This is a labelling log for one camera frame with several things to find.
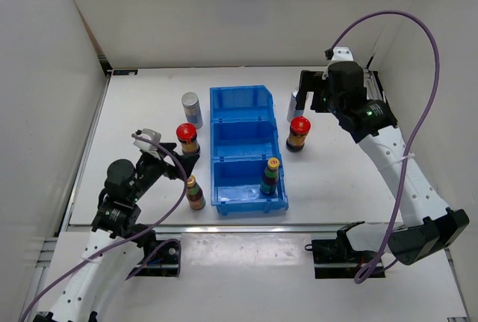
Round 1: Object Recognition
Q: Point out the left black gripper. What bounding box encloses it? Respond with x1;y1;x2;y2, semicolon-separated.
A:
128;142;199;202

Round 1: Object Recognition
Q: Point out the yellow-capped sauce bottle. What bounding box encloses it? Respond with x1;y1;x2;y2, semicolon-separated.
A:
186;175;205;210

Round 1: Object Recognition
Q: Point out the green-labelled sauce bottle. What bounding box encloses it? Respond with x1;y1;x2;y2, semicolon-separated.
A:
260;157;280;195

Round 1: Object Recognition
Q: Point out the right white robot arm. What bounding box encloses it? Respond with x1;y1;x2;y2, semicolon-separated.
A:
296;61;470;265

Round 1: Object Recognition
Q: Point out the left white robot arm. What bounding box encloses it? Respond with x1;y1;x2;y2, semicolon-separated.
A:
34;137;199;321

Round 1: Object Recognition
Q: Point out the left red-lidded sauce jar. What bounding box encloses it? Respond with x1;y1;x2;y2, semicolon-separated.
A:
176;123;200;155

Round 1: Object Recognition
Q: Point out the red-lidded sauce jar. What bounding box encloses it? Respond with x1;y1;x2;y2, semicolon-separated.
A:
286;116;311;152
176;123;200;155

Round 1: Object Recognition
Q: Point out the right silver-capped white shaker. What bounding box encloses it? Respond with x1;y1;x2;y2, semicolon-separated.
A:
286;87;301;123

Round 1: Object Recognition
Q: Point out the silver-capped white shaker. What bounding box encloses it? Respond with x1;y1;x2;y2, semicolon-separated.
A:
181;92;203;129
286;87;301;123

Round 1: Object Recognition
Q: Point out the left silver-capped white shaker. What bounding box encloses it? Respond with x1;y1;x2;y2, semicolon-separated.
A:
181;92;203;129

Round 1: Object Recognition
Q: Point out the right red-lidded sauce jar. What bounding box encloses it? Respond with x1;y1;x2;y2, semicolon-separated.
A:
286;116;311;152

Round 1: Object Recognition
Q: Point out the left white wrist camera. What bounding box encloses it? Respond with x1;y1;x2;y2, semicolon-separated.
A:
133;129;161;159

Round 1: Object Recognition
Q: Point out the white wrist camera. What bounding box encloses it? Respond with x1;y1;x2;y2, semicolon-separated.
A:
133;129;161;159
325;46;354;64

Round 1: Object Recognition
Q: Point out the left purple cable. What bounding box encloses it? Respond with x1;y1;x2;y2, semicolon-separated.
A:
18;134;189;322

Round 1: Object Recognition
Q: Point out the purple cable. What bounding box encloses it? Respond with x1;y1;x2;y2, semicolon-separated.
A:
18;134;189;322
330;10;441;285

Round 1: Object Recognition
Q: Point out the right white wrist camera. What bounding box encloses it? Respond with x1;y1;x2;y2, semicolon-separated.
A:
325;46;354;64

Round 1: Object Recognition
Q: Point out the aluminium frame rail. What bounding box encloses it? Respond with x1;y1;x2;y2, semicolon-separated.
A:
66;223;426;235

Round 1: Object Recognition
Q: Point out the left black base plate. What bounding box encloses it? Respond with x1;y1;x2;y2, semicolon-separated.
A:
126;237;182;279

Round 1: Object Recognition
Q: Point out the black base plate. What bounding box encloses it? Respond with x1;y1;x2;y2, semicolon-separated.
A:
126;237;182;279
304;239;376;279

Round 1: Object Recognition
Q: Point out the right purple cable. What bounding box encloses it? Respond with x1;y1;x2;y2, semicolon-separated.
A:
330;10;441;285

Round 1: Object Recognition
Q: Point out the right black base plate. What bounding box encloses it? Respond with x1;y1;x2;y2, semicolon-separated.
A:
304;239;376;279

